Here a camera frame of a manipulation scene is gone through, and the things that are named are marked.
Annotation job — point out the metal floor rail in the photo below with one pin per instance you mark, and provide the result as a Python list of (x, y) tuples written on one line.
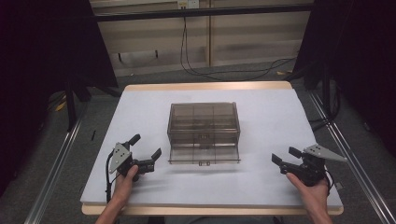
[(53, 174), (351, 161)]

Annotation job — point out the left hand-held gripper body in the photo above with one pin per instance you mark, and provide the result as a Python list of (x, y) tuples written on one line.
[(124, 159)]

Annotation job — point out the white wall socket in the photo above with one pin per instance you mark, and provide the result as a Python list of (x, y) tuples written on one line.
[(188, 3)]

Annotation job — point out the person's right hand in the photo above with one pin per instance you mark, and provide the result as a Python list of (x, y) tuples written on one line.
[(311, 194)]

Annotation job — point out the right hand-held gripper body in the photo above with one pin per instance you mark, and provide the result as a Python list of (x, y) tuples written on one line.
[(311, 166)]

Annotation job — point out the white table mat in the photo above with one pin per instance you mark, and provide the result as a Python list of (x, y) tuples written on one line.
[(264, 124)]

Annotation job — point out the black curtain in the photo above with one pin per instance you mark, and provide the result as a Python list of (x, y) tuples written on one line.
[(358, 62), (46, 62)]

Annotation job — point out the transparent brown plastic drawer box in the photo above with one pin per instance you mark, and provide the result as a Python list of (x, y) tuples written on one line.
[(204, 130)]

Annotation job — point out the black horizontal bar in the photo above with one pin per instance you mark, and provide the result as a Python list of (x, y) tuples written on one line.
[(202, 12)]

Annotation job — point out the person's left hand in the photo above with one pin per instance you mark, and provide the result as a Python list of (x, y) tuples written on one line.
[(126, 186)]

